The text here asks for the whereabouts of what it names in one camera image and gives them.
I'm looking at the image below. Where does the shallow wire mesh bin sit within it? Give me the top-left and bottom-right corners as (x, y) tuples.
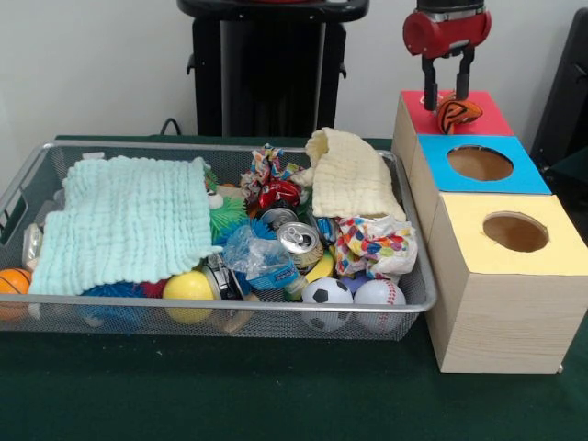
(0, 141), (437, 342)

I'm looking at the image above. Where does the small orange basketball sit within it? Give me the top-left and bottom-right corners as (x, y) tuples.
(0, 268), (32, 322)

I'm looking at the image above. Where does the crumpled clear plastic bottle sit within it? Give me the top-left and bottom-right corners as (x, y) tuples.
(221, 224), (308, 295)

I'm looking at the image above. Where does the black chair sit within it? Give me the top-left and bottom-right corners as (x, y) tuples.
(530, 7), (588, 185)

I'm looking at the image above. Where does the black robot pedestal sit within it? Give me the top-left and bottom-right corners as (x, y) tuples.
(176, 0), (371, 138)

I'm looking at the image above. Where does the light blue muslin cloth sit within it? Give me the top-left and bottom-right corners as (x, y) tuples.
(27, 155), (224, 296)

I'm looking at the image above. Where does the cream muslin cloth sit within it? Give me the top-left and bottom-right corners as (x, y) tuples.
(289, 127), (408, 222)

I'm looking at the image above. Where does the crumpled white colourful-dotted wrapper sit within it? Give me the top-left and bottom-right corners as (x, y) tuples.
(331, 215), (419, 280)

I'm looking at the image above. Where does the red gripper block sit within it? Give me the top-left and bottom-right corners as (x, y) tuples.
(402, 8), (492, 112)

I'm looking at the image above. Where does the wooden box with three holes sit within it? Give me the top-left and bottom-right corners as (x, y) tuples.
(391, 90), (588, 374)

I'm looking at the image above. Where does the crushed silver drink can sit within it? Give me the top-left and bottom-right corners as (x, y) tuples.
(277, 221), (325, 272)

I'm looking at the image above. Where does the small white baseball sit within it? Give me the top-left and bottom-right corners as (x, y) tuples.
(353, 278), (408, 333)

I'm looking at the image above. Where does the colourful crumpled fabric scrunchie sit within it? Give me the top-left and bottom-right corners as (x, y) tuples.
(239, 144), (304, 198)

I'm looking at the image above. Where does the orange tiger-striped soft toy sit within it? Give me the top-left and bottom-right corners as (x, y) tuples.
(435, 94), (484, 135)

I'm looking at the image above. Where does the small soccer ball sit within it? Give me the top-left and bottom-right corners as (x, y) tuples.
(301, 277), (355, 333)

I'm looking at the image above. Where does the yellow foam ball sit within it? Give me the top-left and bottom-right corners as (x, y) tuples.
(161, 270), (217, 322)

